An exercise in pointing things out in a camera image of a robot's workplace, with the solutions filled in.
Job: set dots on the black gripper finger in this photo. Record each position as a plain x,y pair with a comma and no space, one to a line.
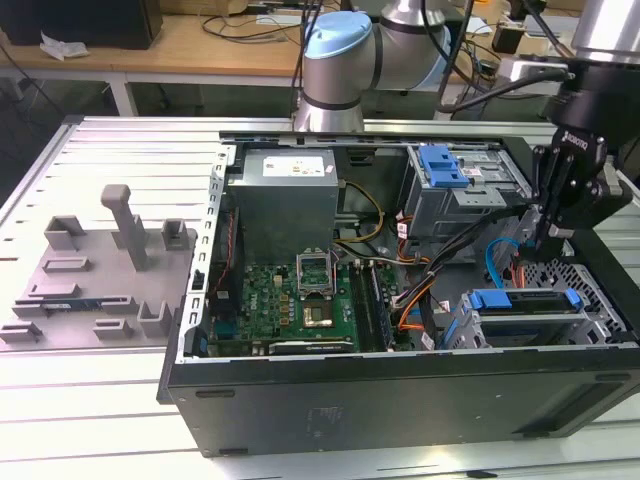
595,200
547,180

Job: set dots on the hard disk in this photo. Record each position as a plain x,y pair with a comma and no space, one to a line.
492,299

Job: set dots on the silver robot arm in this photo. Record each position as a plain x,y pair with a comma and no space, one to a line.
340,75

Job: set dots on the metal disk bay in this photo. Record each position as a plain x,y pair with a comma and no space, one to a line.
530,330

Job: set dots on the metal drive cage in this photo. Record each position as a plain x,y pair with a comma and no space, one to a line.
450,210

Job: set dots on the blue plastic latch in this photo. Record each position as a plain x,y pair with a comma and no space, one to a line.
440,170

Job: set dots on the small dark box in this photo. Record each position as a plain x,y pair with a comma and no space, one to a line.
507,39

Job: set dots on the grey power supply unit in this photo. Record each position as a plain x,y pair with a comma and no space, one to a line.
280,210

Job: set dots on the black graphics card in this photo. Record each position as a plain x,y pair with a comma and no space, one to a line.
310,346

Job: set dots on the black PC case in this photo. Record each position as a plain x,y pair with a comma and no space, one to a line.
350,400

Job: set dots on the green motherboard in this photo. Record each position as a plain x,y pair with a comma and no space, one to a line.
270,305

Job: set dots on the wooden desk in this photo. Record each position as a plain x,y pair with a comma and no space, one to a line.
165,55

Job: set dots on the grey parts rack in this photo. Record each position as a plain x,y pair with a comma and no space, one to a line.
100,280

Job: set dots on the large black box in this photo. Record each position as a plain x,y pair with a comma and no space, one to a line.
75,20

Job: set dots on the crumpled plastic bag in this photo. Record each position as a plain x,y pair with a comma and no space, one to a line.
62,47

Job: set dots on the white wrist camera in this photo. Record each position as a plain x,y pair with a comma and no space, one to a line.
525,67

